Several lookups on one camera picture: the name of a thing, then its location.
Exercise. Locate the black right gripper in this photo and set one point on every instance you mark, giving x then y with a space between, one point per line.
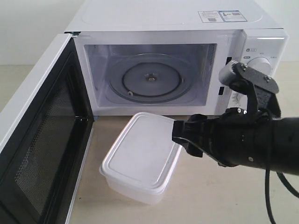
228 139

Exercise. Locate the white plastic food container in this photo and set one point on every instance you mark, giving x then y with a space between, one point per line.
140 163

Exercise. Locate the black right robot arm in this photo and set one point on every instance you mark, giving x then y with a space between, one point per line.
277 143

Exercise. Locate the white lower microwave knob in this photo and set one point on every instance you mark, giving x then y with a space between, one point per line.
237 98

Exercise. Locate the white microwave knob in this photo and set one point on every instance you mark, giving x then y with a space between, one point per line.
261 64
237 98

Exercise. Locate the glass microwave turntable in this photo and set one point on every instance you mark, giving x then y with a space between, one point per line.
150 78

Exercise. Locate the white microwave oven body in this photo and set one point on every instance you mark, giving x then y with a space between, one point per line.
106 31

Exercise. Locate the white upper microwave knob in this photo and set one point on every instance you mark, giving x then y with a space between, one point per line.
261 64

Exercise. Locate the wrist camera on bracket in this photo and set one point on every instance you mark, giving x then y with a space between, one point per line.
259 88

